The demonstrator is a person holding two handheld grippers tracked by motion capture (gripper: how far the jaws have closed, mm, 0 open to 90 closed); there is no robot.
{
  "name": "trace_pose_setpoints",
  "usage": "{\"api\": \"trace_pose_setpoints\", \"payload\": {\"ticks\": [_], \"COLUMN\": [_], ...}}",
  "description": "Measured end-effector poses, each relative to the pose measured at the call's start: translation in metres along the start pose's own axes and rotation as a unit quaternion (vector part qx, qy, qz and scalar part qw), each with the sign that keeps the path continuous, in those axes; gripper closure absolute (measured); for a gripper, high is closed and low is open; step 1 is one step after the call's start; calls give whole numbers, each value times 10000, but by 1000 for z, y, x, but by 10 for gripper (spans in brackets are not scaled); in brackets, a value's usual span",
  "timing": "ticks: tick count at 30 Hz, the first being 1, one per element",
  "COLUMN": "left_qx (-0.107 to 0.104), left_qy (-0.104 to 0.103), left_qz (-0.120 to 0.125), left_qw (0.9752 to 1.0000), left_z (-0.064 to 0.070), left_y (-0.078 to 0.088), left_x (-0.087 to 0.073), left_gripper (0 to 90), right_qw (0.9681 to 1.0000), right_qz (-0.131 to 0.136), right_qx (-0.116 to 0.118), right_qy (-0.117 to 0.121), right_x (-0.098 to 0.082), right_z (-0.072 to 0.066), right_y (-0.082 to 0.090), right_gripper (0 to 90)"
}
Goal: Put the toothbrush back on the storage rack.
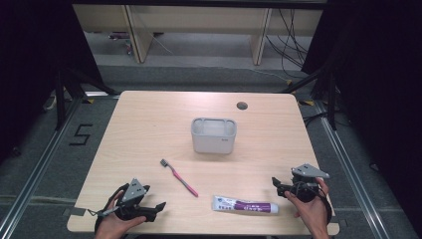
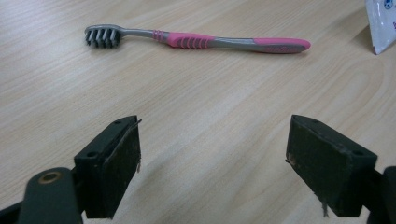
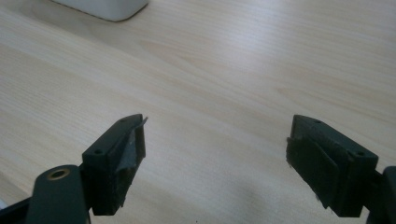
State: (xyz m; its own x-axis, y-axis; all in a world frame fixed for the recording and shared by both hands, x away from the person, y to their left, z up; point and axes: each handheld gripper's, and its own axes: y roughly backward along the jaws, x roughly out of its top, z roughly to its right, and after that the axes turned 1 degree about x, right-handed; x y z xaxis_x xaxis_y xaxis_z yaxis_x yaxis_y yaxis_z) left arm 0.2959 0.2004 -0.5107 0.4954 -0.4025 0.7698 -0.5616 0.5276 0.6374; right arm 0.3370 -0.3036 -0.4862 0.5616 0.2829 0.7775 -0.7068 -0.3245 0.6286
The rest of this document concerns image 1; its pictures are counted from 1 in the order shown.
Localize black curtain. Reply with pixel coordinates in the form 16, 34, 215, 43
0, 0, 105, 167
301, 0, 422, 230

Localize black floor cable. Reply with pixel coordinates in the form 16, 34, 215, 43
303, 111, 330, 127

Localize person's left hand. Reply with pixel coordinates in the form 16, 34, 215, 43
94, 190, 147, 239

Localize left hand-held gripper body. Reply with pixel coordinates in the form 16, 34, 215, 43
88, 177, 157, 223

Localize black left wrist strap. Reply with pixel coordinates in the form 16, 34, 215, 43
94, 182, 131, 234

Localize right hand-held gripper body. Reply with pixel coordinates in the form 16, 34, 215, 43
284, 162, 331, 204

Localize white purple toothpaste tube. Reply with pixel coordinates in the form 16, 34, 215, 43
211, 194, 280, 215

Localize person's right hand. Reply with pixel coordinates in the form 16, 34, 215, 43
284, 176, 331, 237

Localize black hanging cables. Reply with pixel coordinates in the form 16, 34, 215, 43
265, 8, 311, 80

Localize pink toothbrush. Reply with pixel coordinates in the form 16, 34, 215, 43
159, 158, 200, 198

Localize black metal stand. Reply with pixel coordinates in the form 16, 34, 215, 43
281, 66, 340, 131
54, 66, 117, 131

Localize grey toothbrush holder box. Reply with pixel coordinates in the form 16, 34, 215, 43
190, 117, 238, 155

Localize metal floor rail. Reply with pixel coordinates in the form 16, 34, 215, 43
314, 100, 390, 239
0, 98, 85, 239

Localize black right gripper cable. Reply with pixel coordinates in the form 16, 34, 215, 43
308, 183, 333, 224

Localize light wooden shelf unit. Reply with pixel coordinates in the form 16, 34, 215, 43
72, 3, 324, 66

